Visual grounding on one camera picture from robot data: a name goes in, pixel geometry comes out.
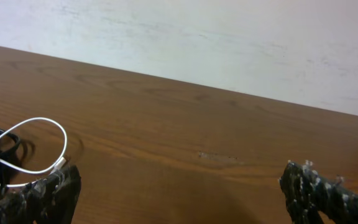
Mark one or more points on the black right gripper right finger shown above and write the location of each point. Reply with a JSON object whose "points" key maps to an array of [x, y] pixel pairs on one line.
{"points": [[307, 194]]}

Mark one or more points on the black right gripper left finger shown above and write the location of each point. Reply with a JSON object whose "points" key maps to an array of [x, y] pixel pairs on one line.
{"points": [[52, 199]]}

